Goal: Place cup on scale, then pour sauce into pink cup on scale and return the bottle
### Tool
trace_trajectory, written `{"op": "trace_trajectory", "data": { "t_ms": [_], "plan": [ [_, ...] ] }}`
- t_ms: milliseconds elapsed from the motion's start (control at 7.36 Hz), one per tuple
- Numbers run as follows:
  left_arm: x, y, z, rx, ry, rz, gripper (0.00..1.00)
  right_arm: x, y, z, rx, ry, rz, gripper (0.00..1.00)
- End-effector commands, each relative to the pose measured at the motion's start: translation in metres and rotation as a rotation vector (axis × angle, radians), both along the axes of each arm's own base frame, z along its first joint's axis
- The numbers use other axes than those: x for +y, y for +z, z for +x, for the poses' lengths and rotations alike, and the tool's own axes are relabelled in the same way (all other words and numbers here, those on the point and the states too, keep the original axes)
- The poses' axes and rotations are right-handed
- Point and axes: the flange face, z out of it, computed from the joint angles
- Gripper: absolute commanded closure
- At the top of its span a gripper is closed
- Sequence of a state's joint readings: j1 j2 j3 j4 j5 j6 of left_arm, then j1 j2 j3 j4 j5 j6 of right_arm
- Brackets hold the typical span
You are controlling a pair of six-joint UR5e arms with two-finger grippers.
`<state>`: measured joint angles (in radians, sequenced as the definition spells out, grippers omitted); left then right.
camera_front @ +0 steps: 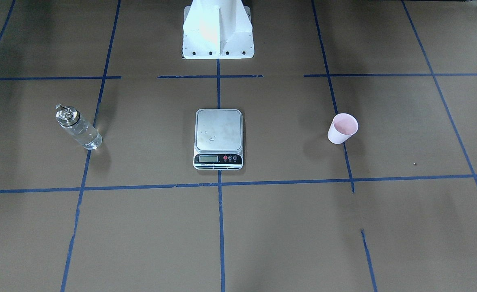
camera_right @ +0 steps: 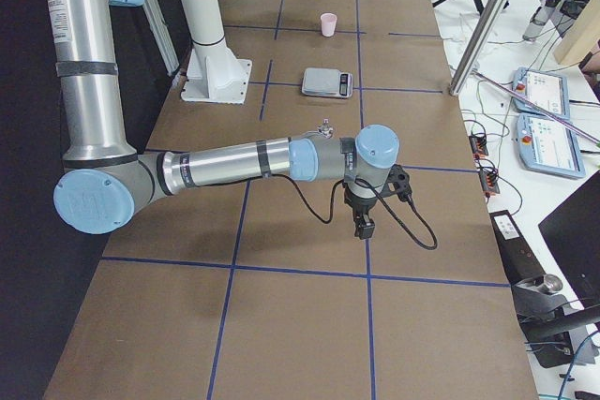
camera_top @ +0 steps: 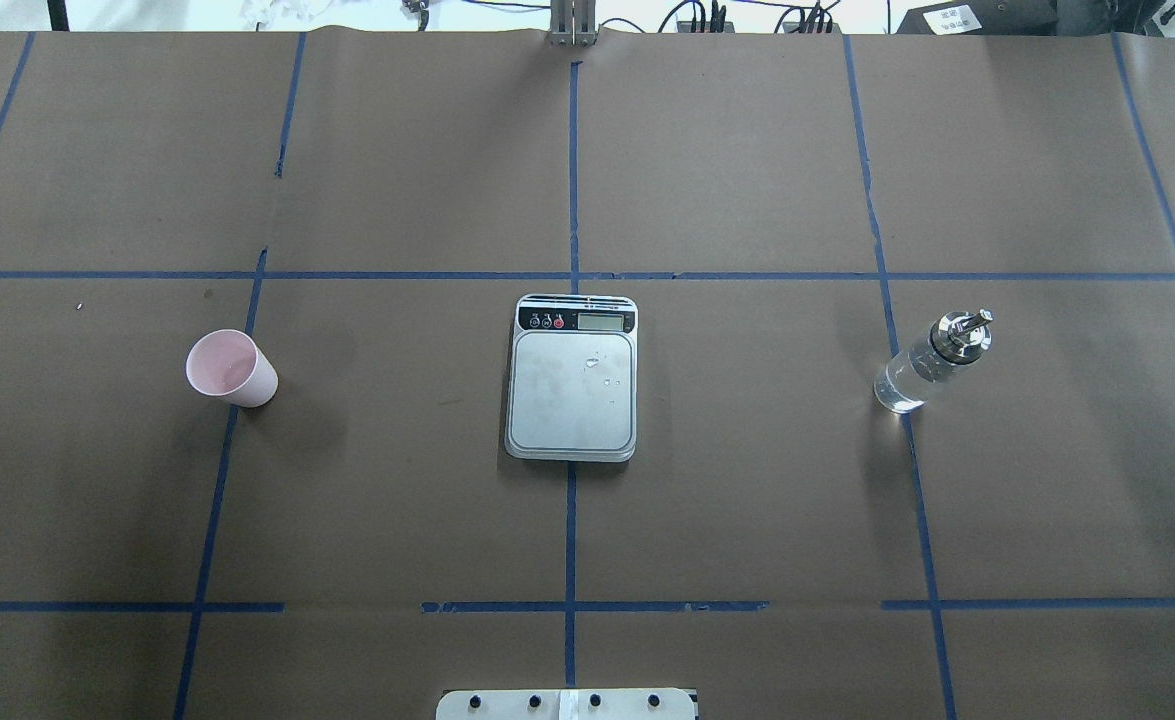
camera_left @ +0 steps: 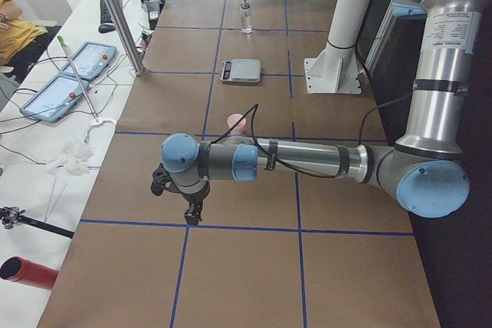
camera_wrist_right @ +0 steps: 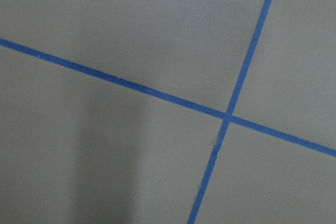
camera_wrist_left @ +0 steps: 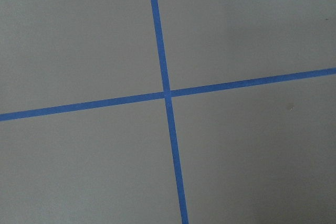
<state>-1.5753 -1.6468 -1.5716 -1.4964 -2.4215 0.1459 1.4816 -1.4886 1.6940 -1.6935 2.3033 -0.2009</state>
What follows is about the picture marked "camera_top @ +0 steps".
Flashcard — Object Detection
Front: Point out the clear glass sauce bottle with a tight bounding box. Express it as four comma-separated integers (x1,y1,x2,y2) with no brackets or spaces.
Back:
872,307,994,415

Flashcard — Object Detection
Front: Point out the silver digital kitchen scale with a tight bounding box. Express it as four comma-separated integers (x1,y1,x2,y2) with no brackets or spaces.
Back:
503,292,639,464

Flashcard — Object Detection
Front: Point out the black power strip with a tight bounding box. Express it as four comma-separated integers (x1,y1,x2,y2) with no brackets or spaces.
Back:
677,1,842,35

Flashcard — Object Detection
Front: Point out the aluminium frame post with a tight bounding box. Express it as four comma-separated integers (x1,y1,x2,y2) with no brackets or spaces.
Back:
549,0,599,47

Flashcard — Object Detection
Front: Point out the pink plastic cup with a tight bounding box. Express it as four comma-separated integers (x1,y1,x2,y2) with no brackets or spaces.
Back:
184,329,278,408

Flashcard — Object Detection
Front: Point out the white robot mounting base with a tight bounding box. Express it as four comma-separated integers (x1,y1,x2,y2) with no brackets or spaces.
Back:
435,687,700,719

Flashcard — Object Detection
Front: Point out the black box with label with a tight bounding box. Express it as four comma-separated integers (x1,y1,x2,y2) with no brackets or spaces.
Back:
892,1,1058,36

